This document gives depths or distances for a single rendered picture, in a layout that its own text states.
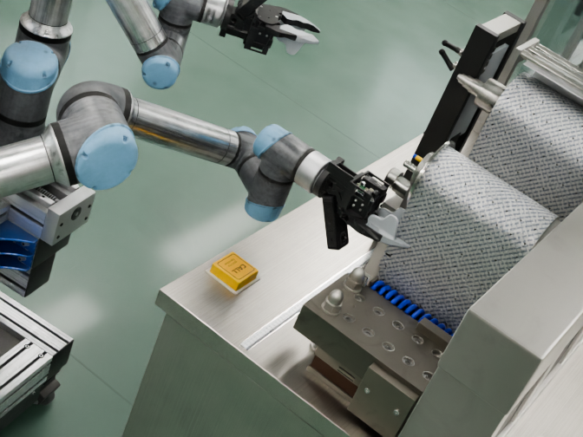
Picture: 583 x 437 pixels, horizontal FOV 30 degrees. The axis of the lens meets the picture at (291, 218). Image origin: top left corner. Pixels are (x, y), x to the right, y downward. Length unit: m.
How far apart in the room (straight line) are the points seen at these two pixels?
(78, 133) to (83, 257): 1.65
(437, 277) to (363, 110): 2.93
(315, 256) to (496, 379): 1.30
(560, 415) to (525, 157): 0.91
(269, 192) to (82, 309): 1.33
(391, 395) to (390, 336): 0.12
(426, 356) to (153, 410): 0.59
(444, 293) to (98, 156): 0.68
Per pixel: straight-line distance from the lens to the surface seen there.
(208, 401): 2.13
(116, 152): 1.90
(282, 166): 2.09
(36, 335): 2.90
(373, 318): 2.01
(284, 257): 2.27
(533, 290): 1.10
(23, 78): 2.34
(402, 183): 2.11
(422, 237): 2.02
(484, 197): 1.96
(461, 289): 2.03
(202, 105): 4.49
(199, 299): 2.09
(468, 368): 1.06
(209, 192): 4.00
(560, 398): 1.36
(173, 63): 2.29
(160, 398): 2.21
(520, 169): 2.17
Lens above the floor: 2.22
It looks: 34 degrees down
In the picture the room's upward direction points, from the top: 23 degrees clockwise
